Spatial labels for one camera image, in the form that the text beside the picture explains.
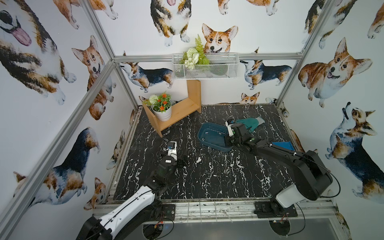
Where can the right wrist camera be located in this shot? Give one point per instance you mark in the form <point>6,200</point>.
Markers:
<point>229,124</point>

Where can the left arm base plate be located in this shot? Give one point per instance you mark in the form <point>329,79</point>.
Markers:
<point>163,212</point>

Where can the teal plastic storage box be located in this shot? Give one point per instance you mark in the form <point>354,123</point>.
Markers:
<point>214,136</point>

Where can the green work glove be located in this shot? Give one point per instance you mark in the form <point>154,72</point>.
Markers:
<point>251,123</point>

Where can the blue plastic dustpan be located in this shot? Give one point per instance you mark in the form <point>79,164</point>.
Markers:
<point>285,145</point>

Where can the white wire basket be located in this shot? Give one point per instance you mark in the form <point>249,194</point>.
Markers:
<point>221,66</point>

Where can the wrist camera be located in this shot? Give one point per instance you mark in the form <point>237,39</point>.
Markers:
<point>172,149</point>
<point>229,124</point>

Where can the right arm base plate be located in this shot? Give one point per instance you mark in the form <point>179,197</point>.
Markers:
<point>272,209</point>

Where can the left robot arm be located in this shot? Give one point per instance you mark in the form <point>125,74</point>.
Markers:
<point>144,205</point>

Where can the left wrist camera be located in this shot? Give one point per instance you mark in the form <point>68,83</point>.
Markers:
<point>172,149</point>

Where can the wooden shelf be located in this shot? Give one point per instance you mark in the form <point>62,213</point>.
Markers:
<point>180,110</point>

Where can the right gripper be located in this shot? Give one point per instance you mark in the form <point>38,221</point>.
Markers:
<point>234,135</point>

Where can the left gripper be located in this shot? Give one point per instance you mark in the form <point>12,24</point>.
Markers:
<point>169,160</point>

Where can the artificial green fern plant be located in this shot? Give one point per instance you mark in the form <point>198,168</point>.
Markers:
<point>195,56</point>

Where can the white pot with flowers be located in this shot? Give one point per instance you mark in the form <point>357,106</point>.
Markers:
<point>161,106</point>

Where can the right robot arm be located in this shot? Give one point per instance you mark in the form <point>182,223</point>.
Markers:
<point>309,174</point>

